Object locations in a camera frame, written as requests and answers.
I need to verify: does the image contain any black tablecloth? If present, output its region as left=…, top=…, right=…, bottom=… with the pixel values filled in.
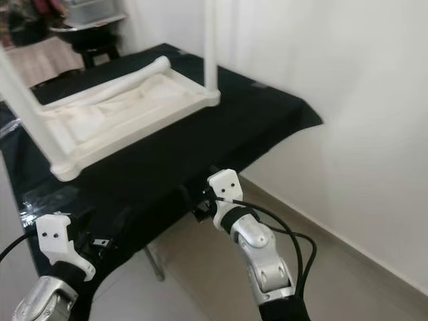
left=0, top=43, right=325, bottom=321

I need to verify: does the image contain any grey metal table leg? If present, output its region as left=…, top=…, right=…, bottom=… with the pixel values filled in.
left=144, top=244, right=167, bottom=282

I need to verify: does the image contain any clear adhesive tape patch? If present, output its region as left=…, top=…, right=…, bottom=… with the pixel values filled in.
left=20, top=187, right=81, bottom=228
left=0, top=117, right=21, bottom=138

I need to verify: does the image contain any white plastic table top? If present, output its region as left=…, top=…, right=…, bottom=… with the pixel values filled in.
left=33, top=57, right=221, bottom=183

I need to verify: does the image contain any beige tablecloth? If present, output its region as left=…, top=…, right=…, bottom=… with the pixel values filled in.
left=7, top=37, right=84, bottom=88

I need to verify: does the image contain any black bowl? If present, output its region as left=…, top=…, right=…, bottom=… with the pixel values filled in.
left=57, top=23, right=114, bottom=51

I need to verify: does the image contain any clear container green lid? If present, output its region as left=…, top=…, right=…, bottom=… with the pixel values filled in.
left=64, top=0, right=128, bottom=27

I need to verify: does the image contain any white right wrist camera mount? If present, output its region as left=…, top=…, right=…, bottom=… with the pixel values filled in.
left=207, top=169, right=243, bottom=228

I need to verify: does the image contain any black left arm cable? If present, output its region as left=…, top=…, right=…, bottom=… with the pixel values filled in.
left=0, top=231, right=37, bottom=261

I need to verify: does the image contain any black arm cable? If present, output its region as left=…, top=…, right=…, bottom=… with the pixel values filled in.
left=0, top=231, right=37, bottom=261
left=214, top=197, right=316, bottom=308

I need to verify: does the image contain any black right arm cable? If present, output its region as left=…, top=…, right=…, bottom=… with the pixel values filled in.
left=214, top=197, right=316, bottom=308

